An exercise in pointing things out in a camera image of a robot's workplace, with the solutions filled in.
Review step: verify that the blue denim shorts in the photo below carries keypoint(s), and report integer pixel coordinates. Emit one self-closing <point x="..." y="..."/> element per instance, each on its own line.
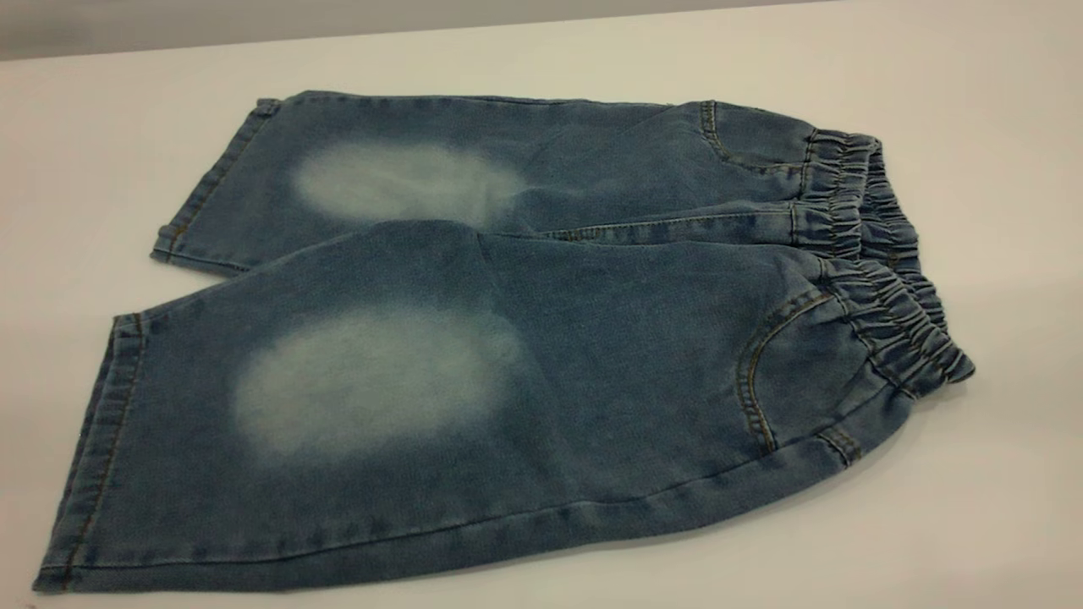
<point x="592" y="338"/>

